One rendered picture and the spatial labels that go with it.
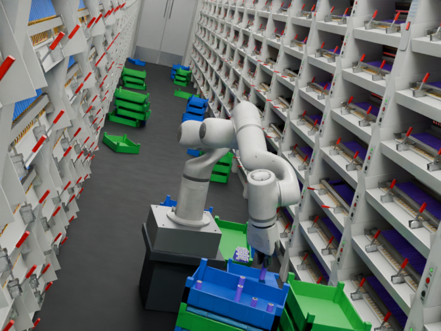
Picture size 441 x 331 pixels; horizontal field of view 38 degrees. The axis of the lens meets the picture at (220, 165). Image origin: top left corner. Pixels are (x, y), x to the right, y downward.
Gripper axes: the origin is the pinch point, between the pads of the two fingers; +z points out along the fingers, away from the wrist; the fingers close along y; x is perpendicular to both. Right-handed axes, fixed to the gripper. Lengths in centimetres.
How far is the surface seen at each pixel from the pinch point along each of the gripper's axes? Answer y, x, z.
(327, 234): -34, 81, 56
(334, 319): 20.1, 10.1, 21.1
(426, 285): 43.9, 22.4, 1.0
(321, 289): 8.5, 19.1, 21.3
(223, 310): 1.8, -21.1, 5.0
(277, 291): 3.6, 1.5, 12.8
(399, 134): 0, 79, -10
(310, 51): -110, 167, 12
